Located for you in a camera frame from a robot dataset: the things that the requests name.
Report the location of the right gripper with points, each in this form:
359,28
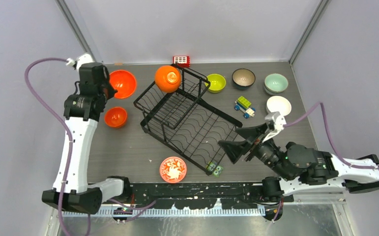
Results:
233,149

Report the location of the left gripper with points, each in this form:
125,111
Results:
111,90

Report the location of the orange bowl shelf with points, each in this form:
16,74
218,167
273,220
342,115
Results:
116,117
124,82

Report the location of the white ribbed bowl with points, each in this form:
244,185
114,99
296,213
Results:
278,104

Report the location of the pale green ringed bowl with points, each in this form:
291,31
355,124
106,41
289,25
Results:
273,93

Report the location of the black wire dish rack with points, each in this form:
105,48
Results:
184,122

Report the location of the yellow green bowl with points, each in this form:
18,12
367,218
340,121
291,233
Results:
216,83

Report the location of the floral pale green bowl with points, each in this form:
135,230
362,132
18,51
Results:
276,83

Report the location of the orange bowl top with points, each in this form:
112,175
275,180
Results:
167,78

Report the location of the white red patterned bowl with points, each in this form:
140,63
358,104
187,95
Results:
173,170

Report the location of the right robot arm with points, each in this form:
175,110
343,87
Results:
299,168

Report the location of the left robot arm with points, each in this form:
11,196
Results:
82,109

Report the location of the toy brick car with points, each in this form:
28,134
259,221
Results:
244,105

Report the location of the green owl number tile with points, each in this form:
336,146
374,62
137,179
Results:
214,168

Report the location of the red toy brick block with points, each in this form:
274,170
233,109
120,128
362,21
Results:
182,61

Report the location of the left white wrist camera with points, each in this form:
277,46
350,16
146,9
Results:
79,61

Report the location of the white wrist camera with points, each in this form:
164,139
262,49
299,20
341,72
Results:
275,124
79,61

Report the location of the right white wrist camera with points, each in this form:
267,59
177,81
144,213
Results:
275,124

